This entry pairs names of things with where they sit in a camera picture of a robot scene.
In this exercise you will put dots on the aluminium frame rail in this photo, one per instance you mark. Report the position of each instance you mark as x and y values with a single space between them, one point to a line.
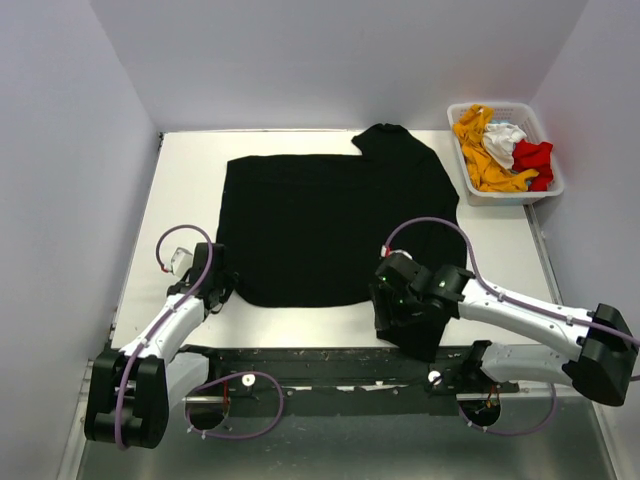
76 441

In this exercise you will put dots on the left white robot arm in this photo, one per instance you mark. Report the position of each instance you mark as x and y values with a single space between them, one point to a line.
133 388

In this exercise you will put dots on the white t shirt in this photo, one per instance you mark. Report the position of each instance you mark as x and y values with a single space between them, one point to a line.
500 140

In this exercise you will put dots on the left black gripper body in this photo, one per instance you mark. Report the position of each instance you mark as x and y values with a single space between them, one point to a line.
227 282

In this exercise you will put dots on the red t shirt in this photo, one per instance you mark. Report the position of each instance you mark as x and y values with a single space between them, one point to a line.
529 156

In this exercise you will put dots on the yellow t shirt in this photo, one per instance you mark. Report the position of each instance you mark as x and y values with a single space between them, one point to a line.
485 173

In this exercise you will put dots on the black t shirt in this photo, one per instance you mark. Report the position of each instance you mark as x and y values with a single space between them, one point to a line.
305 231

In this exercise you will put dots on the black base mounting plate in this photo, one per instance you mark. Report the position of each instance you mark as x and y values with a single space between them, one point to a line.
331 382

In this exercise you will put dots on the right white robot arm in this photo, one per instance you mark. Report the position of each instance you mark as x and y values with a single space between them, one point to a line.
592 351

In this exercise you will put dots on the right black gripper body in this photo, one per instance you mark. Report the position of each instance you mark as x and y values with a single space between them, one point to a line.
403 307

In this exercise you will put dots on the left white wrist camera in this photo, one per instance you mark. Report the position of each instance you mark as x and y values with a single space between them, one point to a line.
180 262

